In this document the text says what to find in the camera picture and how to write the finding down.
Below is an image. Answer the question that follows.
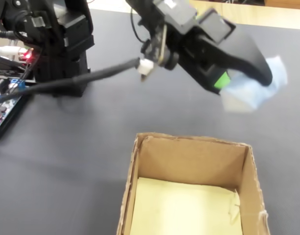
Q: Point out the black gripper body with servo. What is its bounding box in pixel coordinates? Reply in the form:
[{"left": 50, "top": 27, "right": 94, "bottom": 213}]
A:
[{"left": 165, "top": 8, "right": 237, "bottom": 72}]

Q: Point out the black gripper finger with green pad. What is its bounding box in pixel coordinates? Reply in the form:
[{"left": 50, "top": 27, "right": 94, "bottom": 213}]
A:
[
  {"left": 200, "top": 26, "right": 274, "bottom": 87},
  {"left": 178, "top": 52, "right": 232, "bottom": 95}
]

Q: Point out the light blue cloth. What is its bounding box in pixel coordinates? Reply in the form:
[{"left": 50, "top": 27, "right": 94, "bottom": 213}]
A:
[{"left": 220, "top": 55, "right": 289, "bottom": 114}]

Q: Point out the open cardboard box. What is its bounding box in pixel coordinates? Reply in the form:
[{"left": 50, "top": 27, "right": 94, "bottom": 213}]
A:
[{"left": 115, "top": 132, "right": 271, "bottom": 235}]

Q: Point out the pale yellow paper sheet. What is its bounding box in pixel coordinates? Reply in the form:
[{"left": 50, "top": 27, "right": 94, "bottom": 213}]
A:
[{"left": 129, "top": 176, "right": 244, "bottom": 235}]

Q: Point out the black textured table mat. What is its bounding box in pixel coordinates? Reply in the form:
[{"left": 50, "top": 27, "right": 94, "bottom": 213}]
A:
[{"left": 0, "top": 7, "right": 300, "bottom": 235}]

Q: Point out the controller board in black tray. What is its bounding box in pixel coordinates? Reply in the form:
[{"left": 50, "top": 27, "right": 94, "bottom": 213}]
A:
[{"left": 0, "top": 77, "right": 34, "bottom": 141}]

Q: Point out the small wrist camera board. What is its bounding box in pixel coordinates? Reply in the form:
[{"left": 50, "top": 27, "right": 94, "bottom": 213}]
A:
[{"left": 141, "top": 24, "right": 179, "bottom": 72}]

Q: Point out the thin black looped wire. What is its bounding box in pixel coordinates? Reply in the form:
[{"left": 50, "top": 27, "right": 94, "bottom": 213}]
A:
[{"left": 129, "top": 7, "right": 151, "bottom": 44}]

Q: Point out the black sleeved camera cable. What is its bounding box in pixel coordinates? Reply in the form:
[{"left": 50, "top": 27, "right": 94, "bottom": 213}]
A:
[{"left": 0, "top": 57, "right": 154, "bottom": 106}]

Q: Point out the thick white usb cable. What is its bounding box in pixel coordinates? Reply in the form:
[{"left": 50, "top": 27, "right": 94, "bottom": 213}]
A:
[{"left": 0, "top": 46, "right": 27, "bottom": 58}]

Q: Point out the black barrel plug cable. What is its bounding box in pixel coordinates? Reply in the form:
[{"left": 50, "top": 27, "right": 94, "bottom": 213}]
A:
[{"left": 0, "top": 30, "right": 19, "bottom": 40}]

